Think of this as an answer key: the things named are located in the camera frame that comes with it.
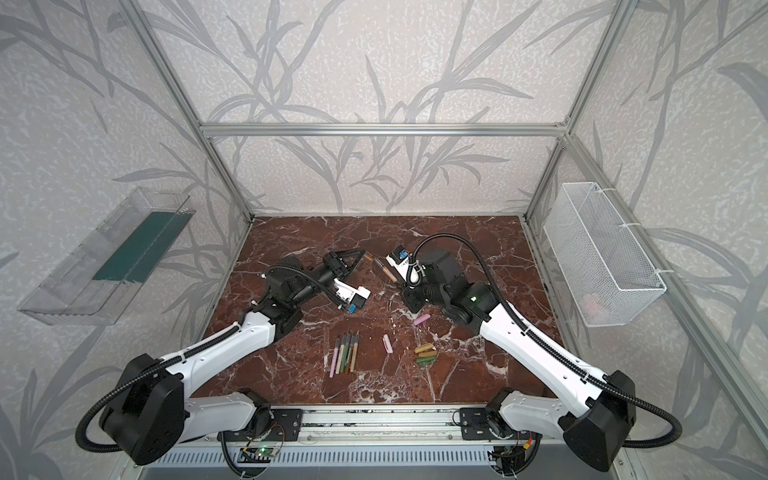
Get magenta pink pen cap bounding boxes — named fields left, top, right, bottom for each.
left=413, top=314, right=431, bottom=326

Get pink pen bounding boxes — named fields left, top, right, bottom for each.
left=329, top=338, right=341, bottom=378

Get light pink pen cap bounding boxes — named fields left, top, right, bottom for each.
left=382, top=334, right=393, bottom=354

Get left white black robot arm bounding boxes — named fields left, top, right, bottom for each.
left=74, top=249, right=370, bottom=465

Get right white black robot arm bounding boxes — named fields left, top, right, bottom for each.
left=387, top=247, right=682, bottom=472

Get dark green pen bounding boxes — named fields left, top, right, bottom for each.
left=340, top=333, right=353, bottom=373

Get tan pen cap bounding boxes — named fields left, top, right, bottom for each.
left=414, top=343, right=435, bottom=354

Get orange brown pen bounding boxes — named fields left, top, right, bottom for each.
left=344, top=334, right=357, bottom=373

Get tan pen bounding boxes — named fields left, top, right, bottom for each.
left=350, top=332, right=360, bottom=373

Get green pen cap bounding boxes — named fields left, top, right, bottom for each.
left=416, top=356, right=437, bottom=366

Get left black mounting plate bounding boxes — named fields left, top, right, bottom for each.
left=241, top=408, right=303, bottom=442

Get black mounting plate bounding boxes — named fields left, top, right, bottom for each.
left=458, top=407, right=515, bottom=441
left=241, top=408, right=303, bottom=442

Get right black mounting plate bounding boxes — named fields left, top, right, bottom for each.
left=458, top=407, right=515, bottom=441

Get pink item in basket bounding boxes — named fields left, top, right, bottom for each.
left=582, top=294, right=608, bottom=323

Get green circuit board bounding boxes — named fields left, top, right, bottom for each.
left=238, top=446, right=280, bottom=464

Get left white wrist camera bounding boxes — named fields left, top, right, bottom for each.
left=334, top=279, right=370, bottom=313

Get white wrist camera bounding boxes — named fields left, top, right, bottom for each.
left=386, top=245, right=420, bottom=284
left=334, top=279, right=370, bottom=313

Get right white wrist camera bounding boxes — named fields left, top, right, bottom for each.
left=386, top=245, right=420, bottom=284

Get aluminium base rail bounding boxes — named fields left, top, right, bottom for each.
left=125, top=403, right=631, bottom=448

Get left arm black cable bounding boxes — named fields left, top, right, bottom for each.
left=74, top=263, right=349, bottom=454

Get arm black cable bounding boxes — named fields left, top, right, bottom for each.
left=74, top=263, right=349, bottom=454
left=406, top=232, right=684, bottom=450

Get white wire mesh basket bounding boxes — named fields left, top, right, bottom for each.
left=544, top=182, right=666, bottom=327

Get clear plastic wall tray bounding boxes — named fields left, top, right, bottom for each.
left=19, top=187, right=196, bottom=326

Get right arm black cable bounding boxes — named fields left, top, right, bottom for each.
left=406, top=232, right=684, bottom=450

